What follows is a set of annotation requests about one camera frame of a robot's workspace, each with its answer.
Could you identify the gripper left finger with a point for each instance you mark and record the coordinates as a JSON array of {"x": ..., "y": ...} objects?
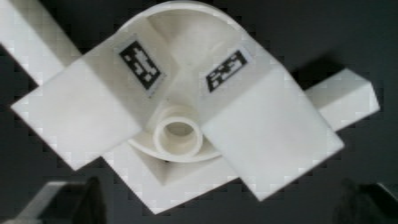
[{"x": 66, "y": 204}]

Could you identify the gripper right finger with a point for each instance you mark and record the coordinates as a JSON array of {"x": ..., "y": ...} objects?
[{"x": 368, "y": 203}]

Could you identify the white stool leg with tag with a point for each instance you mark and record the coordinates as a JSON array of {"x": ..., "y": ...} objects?
[{"x": 89, "y": 107}]

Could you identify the white round stool seat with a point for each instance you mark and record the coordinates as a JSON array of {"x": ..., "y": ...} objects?
[{"x": 201, "y": 68}]

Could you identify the white front fence bar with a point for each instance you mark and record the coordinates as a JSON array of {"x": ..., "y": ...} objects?
[{"x": 43, "y": 51}]

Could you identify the white fence bar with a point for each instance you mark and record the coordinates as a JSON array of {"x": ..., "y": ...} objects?
[
  {"x": 43, "y": 51},
  {"x": 343, "y": 99}
]

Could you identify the white right fence bar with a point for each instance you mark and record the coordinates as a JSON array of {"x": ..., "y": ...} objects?
[{"x": 343, "y": 99}]

